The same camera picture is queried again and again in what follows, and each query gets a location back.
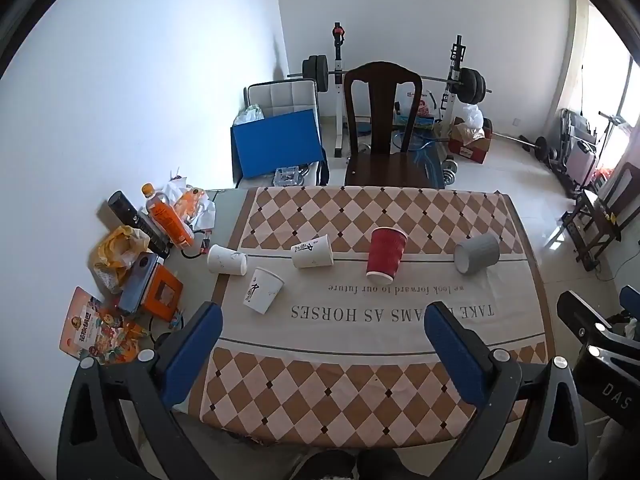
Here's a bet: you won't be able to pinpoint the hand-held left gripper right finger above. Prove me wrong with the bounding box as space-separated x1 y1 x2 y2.
424 302 589 480

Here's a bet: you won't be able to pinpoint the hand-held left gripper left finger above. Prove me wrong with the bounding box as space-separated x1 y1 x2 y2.
56 302 224 480

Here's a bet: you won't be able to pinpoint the white paper cup black print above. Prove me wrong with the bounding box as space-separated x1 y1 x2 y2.
243 267 285 316
291 234 335 269

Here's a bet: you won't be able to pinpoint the plain white paper cup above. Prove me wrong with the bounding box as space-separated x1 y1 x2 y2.
207 244 248 277

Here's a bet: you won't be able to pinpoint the grey ribbed paper cup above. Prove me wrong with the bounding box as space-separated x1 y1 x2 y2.
453 233 501 276

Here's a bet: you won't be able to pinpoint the red ribbed paper cup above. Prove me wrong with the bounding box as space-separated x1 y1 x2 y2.
365 227 408 281

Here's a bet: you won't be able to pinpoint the orange box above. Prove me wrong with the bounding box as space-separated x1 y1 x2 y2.
140 264 184 322

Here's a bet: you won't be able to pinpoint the checkered printed tablecloth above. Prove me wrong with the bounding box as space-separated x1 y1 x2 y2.
199 185 548 448

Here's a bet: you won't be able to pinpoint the orange snack packet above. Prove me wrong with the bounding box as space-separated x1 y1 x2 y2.
59 286 151 367

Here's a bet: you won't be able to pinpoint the yellow plastic bag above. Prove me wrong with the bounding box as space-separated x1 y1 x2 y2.
89 225 151 295

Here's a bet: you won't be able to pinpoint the orange drink bottle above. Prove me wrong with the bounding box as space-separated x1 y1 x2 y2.
141 183 195 248

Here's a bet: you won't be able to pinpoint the black cylinder bottle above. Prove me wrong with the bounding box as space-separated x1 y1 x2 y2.
107 190 172 259

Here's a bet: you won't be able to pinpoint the crumpled snack wrappers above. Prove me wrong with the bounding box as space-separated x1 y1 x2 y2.
159 176 217 233

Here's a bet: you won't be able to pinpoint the orange plastic wrapper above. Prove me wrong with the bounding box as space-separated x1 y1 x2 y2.
172 187 207 223

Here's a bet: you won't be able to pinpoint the barbell on floor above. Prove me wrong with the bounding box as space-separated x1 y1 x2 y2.
492 132 563 166

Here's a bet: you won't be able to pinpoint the glass ashtray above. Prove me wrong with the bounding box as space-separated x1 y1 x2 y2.
273 166 307 187

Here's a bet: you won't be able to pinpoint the cardboard box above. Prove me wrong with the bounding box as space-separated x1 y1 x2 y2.
446 117 494 165

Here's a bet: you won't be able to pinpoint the blue board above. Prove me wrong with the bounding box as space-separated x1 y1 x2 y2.
230 109 323 179

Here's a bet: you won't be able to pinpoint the white plastic bag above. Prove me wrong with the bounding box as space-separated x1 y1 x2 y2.
458 102 486 133

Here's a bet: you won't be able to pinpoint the dark wooden chair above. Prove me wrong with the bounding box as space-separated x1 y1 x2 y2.
343 61 447 190

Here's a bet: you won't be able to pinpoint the barbell with black plates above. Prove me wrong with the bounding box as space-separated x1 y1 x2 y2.
287 54 493 105

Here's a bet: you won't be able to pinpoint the white padded chair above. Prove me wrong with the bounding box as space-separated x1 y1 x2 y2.
243 80 321 121

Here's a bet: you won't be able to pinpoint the white barbell rack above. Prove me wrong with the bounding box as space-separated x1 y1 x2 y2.
330 23 468 157

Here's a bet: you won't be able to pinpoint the black cable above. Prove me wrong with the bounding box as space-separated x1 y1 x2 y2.
177 230 213 261

